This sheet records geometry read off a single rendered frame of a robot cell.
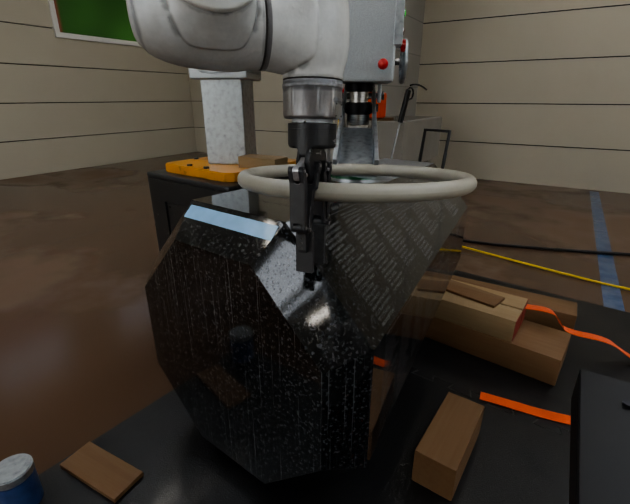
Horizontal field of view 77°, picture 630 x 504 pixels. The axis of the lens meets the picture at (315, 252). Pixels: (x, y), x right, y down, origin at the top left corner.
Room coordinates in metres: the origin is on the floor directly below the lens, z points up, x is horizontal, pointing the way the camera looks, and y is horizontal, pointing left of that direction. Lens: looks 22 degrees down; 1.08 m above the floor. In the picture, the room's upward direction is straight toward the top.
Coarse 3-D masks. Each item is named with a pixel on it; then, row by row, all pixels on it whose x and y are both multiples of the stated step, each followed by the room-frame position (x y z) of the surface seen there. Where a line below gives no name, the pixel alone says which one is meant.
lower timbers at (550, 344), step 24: (504, 288) 1.90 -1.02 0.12; (528, 312) 1.71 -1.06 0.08; (576, 312) 1.64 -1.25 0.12; (432, 336) 1.57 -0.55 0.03; (456, 336) 1.50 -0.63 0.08; (480, 336) 1.44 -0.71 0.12; (528, 336) 1.41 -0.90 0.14; (552, 336) 1.41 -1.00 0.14; (504, 360) 1.37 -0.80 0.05; (528, 360) 1.32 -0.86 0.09; (552, 360) 1.27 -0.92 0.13; (552, 384) 1.25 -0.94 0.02
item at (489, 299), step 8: (448, 288) 1.64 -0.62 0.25; (456, 288) 1.64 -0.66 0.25; (464, 288) 1.64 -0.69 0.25; (472, 288) 1.64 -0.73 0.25; (464, 296) 1.57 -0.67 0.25; (472, 296) 1.56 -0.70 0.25; (480, 296) 1.56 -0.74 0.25; (488, 296) 1.56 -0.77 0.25; (496, 296) 1.56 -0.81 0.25; (488, 304) 1.49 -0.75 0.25; (496, 304) 1.49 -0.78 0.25
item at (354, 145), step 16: (368, 96) 1.67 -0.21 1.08; (352, 128) 1.39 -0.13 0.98; (368, 128) 1.39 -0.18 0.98; (336, 144) 1.15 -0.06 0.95; (352, 144) 1.26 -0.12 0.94; (368, 144) 1.26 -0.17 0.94; (336, 160) 1.06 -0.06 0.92; (352, 160) 1.15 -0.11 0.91; (368, 160) 1.14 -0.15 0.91; (368, 176) 1.06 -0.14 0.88
